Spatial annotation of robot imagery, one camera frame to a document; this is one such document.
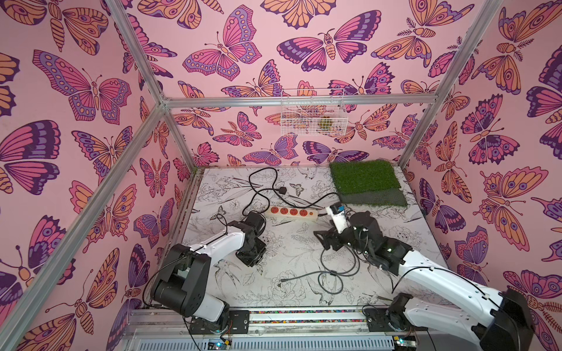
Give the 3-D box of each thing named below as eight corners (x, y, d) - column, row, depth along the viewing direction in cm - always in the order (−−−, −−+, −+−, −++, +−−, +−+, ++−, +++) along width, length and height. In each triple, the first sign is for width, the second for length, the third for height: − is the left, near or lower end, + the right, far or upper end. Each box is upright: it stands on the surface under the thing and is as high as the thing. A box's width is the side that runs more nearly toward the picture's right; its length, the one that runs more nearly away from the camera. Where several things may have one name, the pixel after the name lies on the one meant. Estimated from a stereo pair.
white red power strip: (264, 216, 103) (264, 212, 101) (266, 209, 106) (265, 205, 103) (317, 220, 101) (317, 217, 99) (317, 213, 104) (318, 209, 102)
